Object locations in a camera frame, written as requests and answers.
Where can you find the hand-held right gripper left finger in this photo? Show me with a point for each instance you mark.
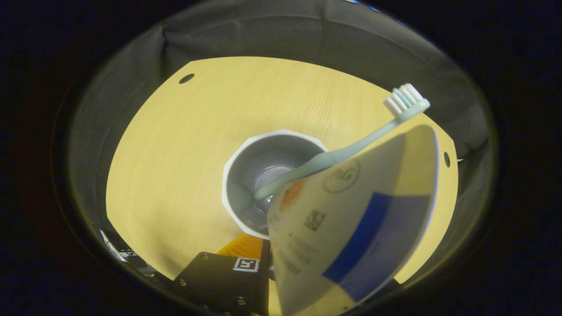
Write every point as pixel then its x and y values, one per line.
pixel 263 294

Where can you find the pale green toothbrush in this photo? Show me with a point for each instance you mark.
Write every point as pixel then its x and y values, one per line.
pixel 333 157

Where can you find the white cup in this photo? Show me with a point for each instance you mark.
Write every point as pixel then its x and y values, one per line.
pixel 246 175

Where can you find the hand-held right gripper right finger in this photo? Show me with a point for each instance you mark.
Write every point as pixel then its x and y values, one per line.
pixel 384 290

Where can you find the white toothpaste tube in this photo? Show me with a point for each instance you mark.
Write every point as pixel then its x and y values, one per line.
pixel 351 219

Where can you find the black backdrop cloth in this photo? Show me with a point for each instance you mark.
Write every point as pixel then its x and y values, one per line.
pixel 307 35

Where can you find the wooden desktop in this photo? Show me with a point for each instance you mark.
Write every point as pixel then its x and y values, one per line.
pixel 184 166

